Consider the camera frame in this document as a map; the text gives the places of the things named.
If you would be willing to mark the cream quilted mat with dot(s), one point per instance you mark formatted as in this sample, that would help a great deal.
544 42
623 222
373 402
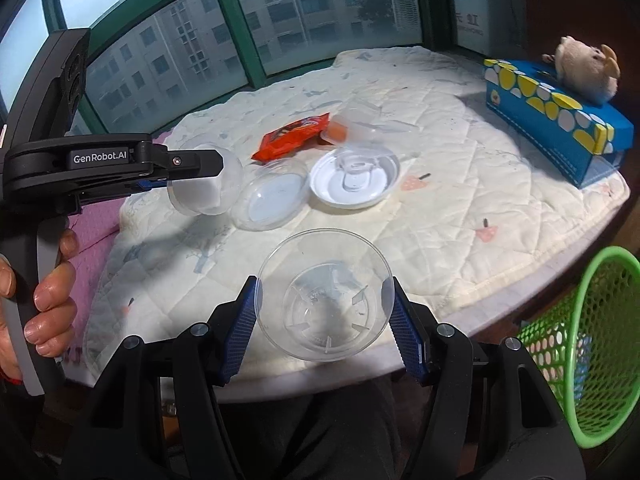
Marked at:
450 210

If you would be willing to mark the green mesh basket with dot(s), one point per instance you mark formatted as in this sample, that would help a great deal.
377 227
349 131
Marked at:
587 432

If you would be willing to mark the person's legs in black pants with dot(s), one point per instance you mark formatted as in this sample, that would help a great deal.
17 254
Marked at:
310 435

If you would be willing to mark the red snack packet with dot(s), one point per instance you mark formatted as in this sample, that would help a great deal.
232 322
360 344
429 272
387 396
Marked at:
285 137

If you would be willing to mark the beige plush toy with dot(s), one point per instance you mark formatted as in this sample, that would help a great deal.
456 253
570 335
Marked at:
580 67

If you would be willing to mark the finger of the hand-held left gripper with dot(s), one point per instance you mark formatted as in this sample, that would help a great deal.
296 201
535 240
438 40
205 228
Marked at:
145 185
195 162

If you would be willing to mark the clear plastic bowl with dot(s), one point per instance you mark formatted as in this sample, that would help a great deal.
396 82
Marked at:
320 320

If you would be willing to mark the white box with blue logo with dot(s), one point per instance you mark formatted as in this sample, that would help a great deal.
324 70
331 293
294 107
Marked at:
470 10

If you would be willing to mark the clear dome lid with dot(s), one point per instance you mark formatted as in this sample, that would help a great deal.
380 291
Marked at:
200 195

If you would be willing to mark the blue dotted tissue box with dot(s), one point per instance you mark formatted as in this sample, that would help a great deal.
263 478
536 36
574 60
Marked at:
550 145

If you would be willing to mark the pink foam mat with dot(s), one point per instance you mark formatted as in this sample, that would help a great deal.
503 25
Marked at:
92 240

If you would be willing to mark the small clear cup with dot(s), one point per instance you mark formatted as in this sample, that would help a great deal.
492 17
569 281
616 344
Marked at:
354 175

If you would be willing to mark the orange jelly cup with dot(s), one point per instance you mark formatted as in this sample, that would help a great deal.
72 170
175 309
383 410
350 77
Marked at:
336 133

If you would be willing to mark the clear plastic container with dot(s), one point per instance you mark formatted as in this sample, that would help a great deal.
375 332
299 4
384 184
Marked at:
365 117

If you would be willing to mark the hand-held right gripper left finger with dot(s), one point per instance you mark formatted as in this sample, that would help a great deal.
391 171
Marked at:
245 330

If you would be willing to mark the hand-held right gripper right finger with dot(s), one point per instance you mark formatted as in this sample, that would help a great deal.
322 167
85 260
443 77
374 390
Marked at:
405 335

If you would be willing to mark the clear round lid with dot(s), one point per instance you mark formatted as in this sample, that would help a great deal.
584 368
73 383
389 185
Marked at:
270 195

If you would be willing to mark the white plastic lid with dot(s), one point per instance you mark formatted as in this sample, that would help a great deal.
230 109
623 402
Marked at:
325 185

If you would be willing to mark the person's left hand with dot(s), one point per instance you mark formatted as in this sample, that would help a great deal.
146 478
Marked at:
52 300

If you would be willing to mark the green window frame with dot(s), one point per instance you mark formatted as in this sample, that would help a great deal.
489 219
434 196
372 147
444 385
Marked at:
237 35

